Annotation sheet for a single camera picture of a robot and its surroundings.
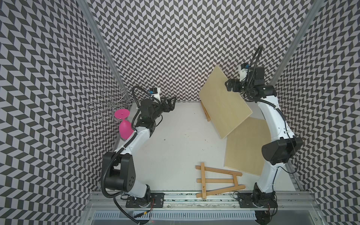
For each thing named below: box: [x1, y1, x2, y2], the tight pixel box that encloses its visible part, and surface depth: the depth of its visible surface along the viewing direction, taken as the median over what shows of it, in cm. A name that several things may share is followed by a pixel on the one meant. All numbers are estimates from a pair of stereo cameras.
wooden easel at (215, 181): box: [195, 162, 246, 200], surface depth 80 cm
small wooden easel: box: [200, 100, 212, 122], surface depth 107 cm
